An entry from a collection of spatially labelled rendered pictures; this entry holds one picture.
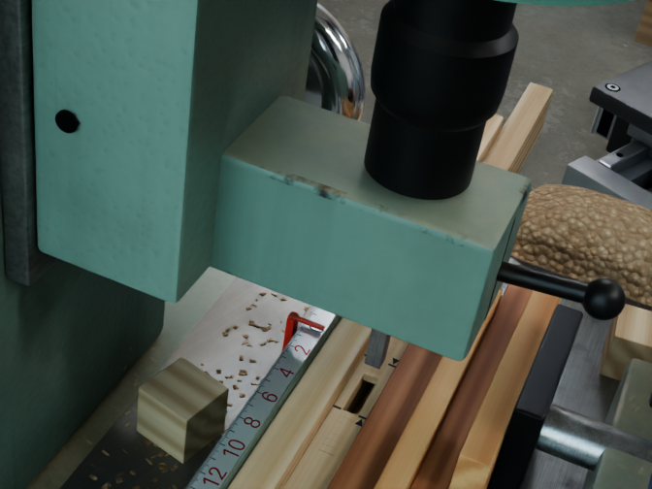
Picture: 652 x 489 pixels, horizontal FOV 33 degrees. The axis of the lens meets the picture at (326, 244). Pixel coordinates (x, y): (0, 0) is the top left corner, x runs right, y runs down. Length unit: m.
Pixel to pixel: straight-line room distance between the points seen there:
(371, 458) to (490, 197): 0.14
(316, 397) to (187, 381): 0.17
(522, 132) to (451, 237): 0.36
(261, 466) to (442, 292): 0.12
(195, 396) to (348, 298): 0.21
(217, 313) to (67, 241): 0.31
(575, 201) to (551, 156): 1.92
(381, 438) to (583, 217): 0.28
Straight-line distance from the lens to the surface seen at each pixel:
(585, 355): 0.72
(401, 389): 0.60
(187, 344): 0.81
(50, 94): 0.51
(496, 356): 0.62
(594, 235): 0.78
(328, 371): 0.59
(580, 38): 3.35
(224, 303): 0.85
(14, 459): 0.68
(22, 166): 0.54
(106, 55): 0.48
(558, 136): 2.81
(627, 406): 0.61
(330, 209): 0.51
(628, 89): 1.24
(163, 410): 0.72
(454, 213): 0.51
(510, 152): 0.82
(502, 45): 0.47
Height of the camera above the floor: 1.35
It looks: 37 degrees down
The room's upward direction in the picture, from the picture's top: 10 degrees clockwise
